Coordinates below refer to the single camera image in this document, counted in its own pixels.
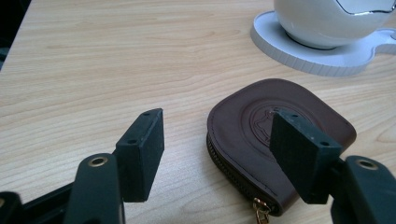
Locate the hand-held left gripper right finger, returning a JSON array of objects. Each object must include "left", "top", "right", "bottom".
[{"left": 269, "top": 108, "right": 396, "bottom": 224}]

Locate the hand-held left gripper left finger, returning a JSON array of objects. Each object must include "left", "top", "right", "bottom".
[{"left": 64, "top": 107, "right": 165, "bottom": 224}]

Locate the brown leather zip pouch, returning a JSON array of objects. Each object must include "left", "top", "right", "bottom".
[{"left": 205, "top": 77, "right": 358, "bottom": 224}]

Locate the white ribbed tray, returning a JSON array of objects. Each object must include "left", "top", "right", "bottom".
[{"left": 249, "top": 10, "right": 396, "bottom": 77}]

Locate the white ceramic bowl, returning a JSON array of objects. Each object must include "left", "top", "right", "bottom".
[{"left": 273, "top": 0, "right": 396, "bottom": 50}]

